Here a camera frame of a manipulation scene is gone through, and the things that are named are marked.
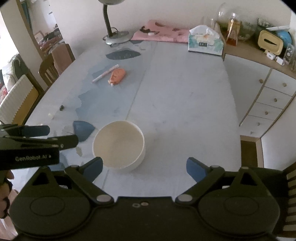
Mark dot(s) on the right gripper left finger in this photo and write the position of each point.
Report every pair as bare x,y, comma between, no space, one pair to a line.
83,177

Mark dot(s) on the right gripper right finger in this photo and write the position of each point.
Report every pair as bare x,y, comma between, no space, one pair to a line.
206,177

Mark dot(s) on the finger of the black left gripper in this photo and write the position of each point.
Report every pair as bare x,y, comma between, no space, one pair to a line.
15,130

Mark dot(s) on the white ceramic bowl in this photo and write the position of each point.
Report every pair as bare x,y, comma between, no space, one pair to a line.
121,145

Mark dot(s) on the person's left hand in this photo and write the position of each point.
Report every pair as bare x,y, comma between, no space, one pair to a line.
6,189

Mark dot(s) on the white cushioned chair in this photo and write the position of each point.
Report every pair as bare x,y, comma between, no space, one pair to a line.
18,102

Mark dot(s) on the wooden chair with pink towel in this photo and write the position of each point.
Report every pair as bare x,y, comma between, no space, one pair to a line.
56,63

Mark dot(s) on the white drawer cabinet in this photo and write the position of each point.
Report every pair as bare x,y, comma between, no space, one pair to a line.
262,88

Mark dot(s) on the orange correction tape dispenser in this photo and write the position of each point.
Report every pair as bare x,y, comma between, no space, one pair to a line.
117,76

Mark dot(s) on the pink white pen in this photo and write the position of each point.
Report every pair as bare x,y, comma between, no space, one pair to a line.
105,73

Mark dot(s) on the white charger adapter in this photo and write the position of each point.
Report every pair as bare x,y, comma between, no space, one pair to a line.
272,56

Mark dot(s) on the tissue box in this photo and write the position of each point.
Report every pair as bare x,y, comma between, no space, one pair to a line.
203,39

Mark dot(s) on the yellow tissue holder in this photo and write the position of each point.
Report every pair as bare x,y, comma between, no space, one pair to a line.
270,42

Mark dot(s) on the pink cloth on table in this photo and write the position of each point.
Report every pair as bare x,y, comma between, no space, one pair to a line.
155,31

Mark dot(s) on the glass jar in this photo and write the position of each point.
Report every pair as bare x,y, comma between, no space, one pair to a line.
236,23

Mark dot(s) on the blue globe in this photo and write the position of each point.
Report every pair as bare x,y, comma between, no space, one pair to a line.
285,36

